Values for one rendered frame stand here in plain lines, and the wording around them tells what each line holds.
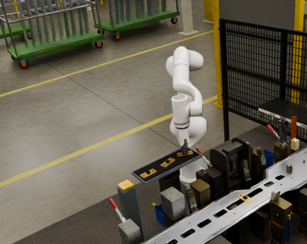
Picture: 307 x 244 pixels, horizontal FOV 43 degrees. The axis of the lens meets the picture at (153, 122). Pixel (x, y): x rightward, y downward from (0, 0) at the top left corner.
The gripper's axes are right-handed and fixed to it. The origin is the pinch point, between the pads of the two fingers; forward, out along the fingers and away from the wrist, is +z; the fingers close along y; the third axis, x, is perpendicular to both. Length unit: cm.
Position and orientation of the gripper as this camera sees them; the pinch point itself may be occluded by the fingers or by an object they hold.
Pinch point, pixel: (184, 150)
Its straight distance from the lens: 214.0
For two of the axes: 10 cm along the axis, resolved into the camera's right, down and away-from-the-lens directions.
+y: 1.7, 4.3, -8.9
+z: 1.2, 8.8, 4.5
